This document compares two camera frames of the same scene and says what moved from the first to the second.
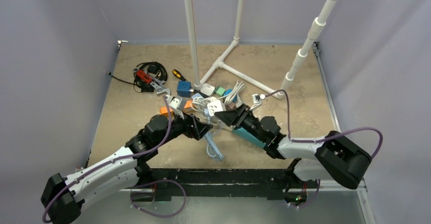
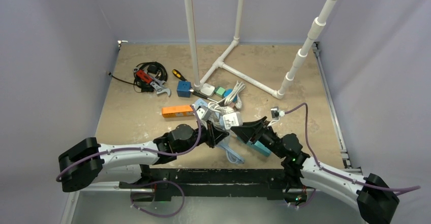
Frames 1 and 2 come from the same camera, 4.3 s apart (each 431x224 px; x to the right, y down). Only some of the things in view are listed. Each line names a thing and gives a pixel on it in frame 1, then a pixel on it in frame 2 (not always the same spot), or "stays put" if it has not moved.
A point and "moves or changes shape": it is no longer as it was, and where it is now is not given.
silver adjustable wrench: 157,84 stays put
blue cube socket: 183,88 stays put
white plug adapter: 207,89 stays put
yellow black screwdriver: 178,74 stays put
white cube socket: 214,106 moves or changes shape
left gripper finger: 202,128 to 216,134
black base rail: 168,183 stays put
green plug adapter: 219,91 stays put
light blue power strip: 196,95 to 199,102
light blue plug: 227,91 stays put
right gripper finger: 227,117 to 250,129
